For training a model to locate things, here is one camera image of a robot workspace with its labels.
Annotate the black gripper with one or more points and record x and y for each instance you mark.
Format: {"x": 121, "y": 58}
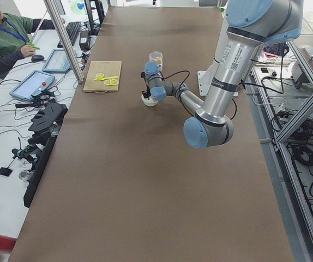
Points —
{"x": 146, "y": 95}

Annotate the clear plastic egg box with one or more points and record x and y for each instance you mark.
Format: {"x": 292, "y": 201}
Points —
{"x": 157, "y": 57}

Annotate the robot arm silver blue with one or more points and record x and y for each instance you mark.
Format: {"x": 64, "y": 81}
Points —
{"x": 248, "y": 25}

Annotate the white round bowl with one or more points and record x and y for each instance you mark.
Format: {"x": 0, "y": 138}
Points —
{"x": 150, "y": 102}

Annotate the yellow plastic knife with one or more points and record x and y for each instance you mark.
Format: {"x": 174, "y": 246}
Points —
{"x": 106, "y": 78}

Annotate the wooden cutting board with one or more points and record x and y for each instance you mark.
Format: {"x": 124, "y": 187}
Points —
{"x": 108, "y": 68}

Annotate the lemon slice mid board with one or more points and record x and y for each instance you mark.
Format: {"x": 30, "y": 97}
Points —
{"x": 99, "y": 76}

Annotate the black keyboard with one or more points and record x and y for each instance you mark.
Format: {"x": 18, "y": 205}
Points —
{"x": 72, "y": 29}

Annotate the upper blue teach pendant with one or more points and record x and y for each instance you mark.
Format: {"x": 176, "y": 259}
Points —
{"x": 36, "y": 82}

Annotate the black computer mouse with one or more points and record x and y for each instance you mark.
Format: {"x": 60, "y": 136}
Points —
{"x": 37, "y": 58}

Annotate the person in green shirt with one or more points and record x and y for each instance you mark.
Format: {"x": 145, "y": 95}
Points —
{"x": 14, "y": 41}

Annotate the black small pad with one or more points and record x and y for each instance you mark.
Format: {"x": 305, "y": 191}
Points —
{"x": 5, "y": 171}

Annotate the lemon slice near handle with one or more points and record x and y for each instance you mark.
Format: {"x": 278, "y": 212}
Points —
{"x": 111, "y": 82}

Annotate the aluminium frame post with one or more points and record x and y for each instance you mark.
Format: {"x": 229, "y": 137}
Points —
{"x": 64, "y": 39}

